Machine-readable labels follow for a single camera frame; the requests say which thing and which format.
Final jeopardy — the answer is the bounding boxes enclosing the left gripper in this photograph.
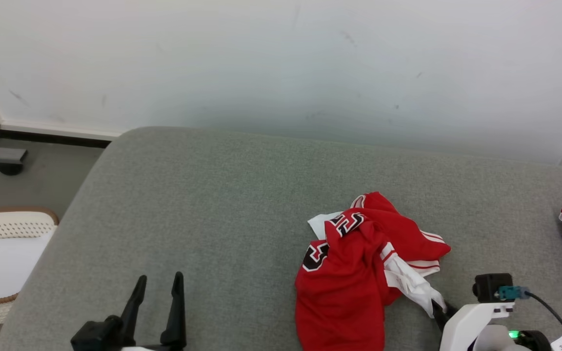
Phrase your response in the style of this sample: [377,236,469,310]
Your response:
[70,272,187,351]

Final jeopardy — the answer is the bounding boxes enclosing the grey fabric sofa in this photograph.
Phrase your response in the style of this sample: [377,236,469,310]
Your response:
[0,126,562,351]

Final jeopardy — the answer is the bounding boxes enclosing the white basket with brown rim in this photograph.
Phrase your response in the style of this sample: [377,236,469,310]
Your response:
[0,206,60,326]

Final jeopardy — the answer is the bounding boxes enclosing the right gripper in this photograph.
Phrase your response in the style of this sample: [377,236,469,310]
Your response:
[430,300,516,351]

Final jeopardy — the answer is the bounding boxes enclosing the white and black wall skirting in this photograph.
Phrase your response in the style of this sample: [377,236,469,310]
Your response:
[0,119,125,148]

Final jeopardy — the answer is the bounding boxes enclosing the black cable with teal plug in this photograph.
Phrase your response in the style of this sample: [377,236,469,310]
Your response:
[497,285,562,333]

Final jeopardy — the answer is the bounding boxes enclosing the red jersey with black numbers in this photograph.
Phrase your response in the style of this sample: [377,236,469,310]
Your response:
[295,192,452,351]

